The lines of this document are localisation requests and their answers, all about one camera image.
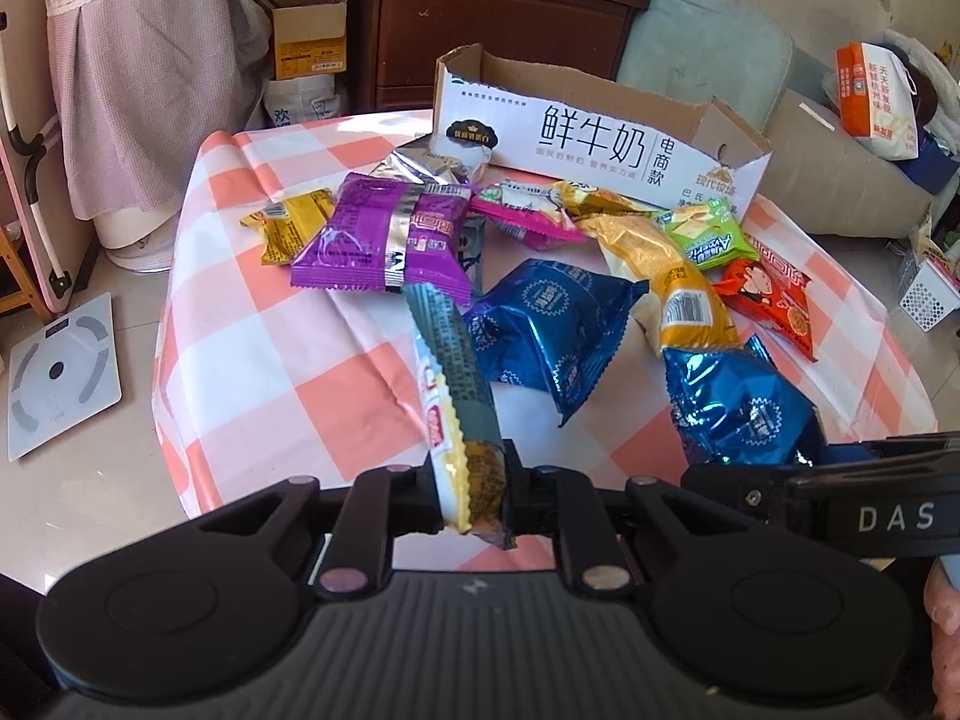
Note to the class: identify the green snack packet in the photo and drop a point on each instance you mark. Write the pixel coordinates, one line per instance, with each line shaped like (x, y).
(709, 240)

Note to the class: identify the pink snack packet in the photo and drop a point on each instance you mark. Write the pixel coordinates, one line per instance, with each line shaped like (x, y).
(525, 221)

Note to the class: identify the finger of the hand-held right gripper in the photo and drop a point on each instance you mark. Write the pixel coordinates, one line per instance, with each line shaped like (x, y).
(915, 446)
(739, 495)

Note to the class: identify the yellow twin-bar snack packet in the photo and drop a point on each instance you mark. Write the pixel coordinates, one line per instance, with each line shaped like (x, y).
(289, 229)

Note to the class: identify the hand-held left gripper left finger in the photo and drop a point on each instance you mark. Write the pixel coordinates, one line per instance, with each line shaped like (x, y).
(420, 502)

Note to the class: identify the plaid fabric cover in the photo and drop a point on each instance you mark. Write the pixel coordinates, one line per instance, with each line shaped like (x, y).
(150, 75)

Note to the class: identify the person's right hand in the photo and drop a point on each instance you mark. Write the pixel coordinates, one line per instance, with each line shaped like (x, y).
(945, 637)

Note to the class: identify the silver foil snack packet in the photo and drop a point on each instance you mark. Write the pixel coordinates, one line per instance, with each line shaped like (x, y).
(435, 165)

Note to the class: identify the white printed plastic bag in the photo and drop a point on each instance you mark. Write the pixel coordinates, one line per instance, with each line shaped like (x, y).
(300, 101)

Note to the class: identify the white plastic basket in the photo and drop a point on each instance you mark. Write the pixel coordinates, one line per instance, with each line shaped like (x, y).
(926, 296)

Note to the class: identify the long orange-yellow snack packet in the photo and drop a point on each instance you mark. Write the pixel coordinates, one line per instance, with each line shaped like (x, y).
(667, 277)

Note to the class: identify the beige sofa cushion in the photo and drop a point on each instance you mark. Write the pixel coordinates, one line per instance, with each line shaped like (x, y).
(840, 172)

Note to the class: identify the red snack packet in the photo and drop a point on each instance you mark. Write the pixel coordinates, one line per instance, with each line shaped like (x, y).
(772, 300)

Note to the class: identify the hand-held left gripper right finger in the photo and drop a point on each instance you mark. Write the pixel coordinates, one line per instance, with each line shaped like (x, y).
(536, 502)

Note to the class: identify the yellow cartoon snack packet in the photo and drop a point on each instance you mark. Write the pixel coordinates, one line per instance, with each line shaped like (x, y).
(600, 201)

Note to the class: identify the long yellow teal snack packet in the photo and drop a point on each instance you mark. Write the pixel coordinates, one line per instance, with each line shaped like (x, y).
(457, 390)

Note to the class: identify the white round appliance base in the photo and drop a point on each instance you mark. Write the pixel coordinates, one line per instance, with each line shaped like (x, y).
(139, 236)

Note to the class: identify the orange white shopping bag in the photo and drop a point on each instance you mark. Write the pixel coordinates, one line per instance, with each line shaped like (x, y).
(877, 101)

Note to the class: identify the white bathroom scale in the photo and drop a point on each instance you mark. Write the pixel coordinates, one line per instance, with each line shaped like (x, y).
(64, 375)

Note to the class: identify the pink folding cart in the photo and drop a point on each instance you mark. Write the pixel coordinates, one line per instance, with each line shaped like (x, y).
(22, 187)

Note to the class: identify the blue foil snack packet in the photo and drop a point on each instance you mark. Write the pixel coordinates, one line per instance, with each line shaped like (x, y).
(742, 405)
(555, 330)

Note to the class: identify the wooden stool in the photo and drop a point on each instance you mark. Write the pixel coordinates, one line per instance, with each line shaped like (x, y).
(11, 270)

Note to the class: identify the small open cardboard box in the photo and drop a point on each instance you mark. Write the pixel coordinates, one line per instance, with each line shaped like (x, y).
(307, 34)

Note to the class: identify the white printed cardboard box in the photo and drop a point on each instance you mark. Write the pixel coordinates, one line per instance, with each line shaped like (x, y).
(600, 139)

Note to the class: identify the dark brown wooden cabinet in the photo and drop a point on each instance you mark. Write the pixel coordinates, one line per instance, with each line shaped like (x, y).
(487, 30)

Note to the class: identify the purple snack packet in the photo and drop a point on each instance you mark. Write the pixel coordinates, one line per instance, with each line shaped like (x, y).
(375, 240)

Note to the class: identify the light green sofa cushion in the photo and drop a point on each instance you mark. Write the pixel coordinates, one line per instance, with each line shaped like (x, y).
(697, 37)

